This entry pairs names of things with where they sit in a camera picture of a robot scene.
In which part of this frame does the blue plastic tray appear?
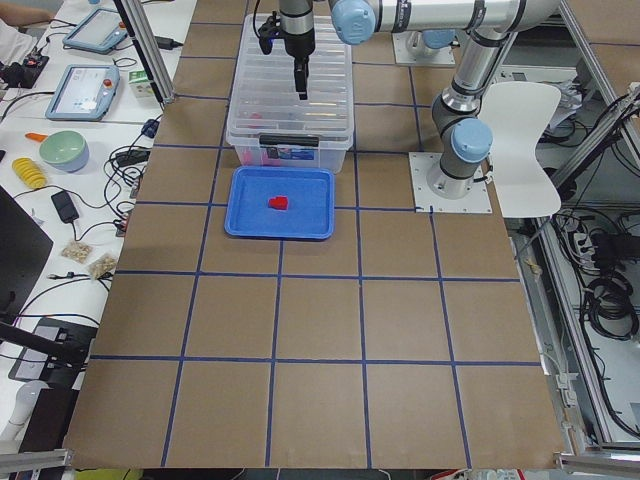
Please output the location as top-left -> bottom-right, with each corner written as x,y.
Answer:
225,166 -> 335,240

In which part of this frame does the green and blue bowl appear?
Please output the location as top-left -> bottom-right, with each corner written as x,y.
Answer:
39,130 -> 89,173

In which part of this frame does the clear plastic box lid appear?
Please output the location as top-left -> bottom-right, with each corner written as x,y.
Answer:
226,15 -> 354,150

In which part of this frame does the white plastic chair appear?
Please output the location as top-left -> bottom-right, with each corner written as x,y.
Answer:
479,81 -> 561,218

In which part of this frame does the aluminium frame post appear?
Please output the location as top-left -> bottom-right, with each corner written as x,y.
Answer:
114,0 -> 175,105

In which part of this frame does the red toy block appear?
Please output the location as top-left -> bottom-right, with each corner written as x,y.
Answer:
268,195 -> 289,211

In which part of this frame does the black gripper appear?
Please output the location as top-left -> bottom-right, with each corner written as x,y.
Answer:
283,14 -> 315,100

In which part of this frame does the near teach pendant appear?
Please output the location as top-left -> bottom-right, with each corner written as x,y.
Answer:
45,64 -> 120,121

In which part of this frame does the teach pendant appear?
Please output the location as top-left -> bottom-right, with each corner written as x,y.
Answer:
45,64 -> 120,121
62,8 -> 127,54

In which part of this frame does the green white carton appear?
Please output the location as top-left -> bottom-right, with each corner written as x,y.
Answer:
127,70 -> 155,98

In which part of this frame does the far teach pendant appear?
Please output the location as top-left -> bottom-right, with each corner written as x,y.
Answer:
62,8 -> 127,54

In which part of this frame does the brown grid table mat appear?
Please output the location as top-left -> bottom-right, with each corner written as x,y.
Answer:
65,1 -> 564,470

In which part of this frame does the toy carrot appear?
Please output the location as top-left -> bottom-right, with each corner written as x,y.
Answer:
25,132 -> 48,142

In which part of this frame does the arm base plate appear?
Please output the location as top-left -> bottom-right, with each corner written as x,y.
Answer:
409,152 -> 492,214
390,30 -> 457,66

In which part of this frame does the black power adapter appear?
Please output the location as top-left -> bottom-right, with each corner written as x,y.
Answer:
51,190 -> 79,224

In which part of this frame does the black laptop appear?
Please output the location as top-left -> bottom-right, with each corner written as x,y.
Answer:
0,188 -> 53,324

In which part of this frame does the red block in box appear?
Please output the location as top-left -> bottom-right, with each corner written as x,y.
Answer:
261,148 -> 284,166

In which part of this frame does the yellow toy corn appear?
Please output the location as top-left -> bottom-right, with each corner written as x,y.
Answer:
11,157 -> 48,190

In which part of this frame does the clear plastic storage box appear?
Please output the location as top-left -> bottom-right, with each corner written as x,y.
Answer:
226,134 -> 353,173

